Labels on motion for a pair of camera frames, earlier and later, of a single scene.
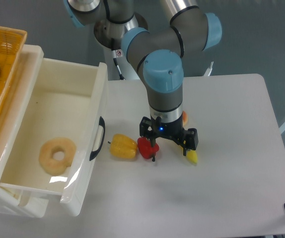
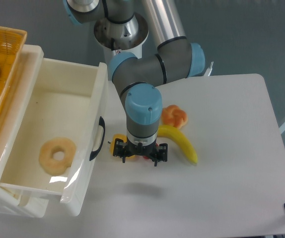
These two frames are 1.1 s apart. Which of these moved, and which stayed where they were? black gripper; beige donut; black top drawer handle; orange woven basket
Moved: black gripper
Stayed: black top drawer handle; orange woven basket; beige donut
